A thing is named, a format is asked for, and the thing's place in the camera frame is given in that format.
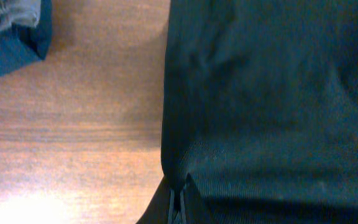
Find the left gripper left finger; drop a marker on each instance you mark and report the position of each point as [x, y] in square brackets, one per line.
[161, 207]

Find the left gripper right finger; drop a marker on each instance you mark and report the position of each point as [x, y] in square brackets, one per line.
[192, 207]

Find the black t-shirt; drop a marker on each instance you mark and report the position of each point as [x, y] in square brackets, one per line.
[261, 108]

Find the navy blue folded garment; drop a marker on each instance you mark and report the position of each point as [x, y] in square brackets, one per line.
[21, 46]

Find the grey folded garment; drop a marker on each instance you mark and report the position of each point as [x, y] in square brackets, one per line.
[20, 12]

